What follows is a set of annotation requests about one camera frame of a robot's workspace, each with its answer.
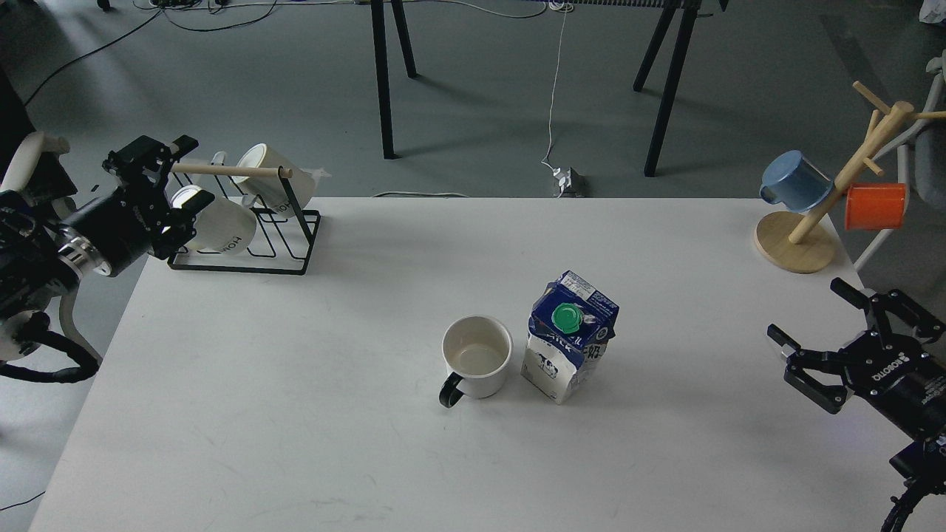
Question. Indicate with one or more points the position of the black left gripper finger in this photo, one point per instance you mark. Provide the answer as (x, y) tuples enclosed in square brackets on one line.
[(180, 147), (187, 206)]

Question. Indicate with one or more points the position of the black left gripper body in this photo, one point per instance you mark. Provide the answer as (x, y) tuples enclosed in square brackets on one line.
[(135, 220)]

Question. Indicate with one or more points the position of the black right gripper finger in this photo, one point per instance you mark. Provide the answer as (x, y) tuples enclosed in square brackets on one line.
[(799, 361), (849, 294)]

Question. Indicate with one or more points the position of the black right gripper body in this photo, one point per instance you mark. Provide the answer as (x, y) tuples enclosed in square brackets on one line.
[(889, 365)]

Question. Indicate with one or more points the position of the blue white milk carton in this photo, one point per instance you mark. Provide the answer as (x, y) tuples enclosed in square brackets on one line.
[(569, 328)]

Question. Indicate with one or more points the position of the white mug black handle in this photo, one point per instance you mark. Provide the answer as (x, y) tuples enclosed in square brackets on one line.
[(477, 354)]

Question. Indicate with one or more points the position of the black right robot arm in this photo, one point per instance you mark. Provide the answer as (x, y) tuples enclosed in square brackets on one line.
[(921, 464)]

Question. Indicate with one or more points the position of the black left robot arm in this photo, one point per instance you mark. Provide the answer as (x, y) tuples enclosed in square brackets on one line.
[(43, 259)]

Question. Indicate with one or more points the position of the white ribbed cup front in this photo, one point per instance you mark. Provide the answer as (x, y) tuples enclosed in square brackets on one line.
[(225, 227)]

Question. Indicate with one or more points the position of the white ribbed cup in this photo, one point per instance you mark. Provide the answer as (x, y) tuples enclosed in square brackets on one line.
[(270, 190), (225, 227)]

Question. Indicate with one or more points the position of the white ribbed cup rear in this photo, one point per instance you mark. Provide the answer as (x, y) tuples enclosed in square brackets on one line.
[(270, 190)]

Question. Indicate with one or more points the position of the wooden mug tree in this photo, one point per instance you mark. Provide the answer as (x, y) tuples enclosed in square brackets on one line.
[(797, 242)]

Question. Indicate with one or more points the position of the orange mug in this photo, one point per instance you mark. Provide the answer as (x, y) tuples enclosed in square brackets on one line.
[(875, 207)]

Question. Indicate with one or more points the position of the blue mug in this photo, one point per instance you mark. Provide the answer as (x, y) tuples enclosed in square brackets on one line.
[(791, 179)]

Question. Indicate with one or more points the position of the grey chair right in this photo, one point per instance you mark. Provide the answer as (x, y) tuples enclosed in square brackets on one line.
[(920, 157)]

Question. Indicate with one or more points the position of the grey chair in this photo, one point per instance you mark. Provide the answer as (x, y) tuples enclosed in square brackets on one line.
[(43, 260), (920, 157)]

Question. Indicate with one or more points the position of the grey chair left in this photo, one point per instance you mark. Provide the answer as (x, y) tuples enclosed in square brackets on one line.
[(43, 260)]

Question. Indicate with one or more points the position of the white power adapter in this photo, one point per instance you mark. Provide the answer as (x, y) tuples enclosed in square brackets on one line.
[(570, 183)]

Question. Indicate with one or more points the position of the black table leg right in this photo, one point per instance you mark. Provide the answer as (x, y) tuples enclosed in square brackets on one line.
[(689, 11)]

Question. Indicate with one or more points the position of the black wire cup rack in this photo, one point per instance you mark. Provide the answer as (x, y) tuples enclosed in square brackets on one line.
[(280, 247)]

